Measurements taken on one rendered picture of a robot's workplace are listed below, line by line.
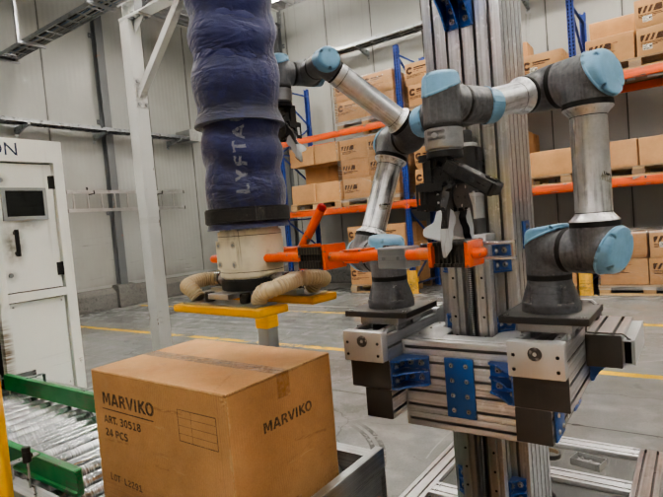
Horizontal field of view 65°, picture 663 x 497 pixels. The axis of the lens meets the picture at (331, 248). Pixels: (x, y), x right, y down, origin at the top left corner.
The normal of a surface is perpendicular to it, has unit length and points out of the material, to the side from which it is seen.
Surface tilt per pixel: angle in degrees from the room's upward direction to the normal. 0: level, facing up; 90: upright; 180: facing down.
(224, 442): 90
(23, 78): 90
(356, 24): 90
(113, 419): 90
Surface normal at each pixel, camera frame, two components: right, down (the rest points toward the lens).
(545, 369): -0.58, 0.09
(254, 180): 0.26, -0.24
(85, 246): 0.81, -0.04
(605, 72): 0.52, -0.14
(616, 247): 0.54, 0.13
